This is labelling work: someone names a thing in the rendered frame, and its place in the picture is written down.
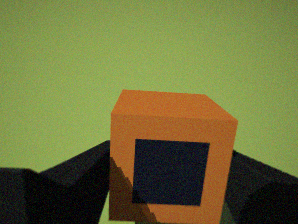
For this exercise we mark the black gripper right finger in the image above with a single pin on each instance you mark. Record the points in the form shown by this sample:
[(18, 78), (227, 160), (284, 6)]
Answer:
[(257, 193)]

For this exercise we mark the orange block with dark blue square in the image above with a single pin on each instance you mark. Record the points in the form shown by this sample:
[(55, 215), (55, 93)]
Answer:
[(170, 155)]

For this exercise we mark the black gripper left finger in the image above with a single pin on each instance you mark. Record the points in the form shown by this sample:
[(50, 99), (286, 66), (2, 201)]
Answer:
[(72, 192)]

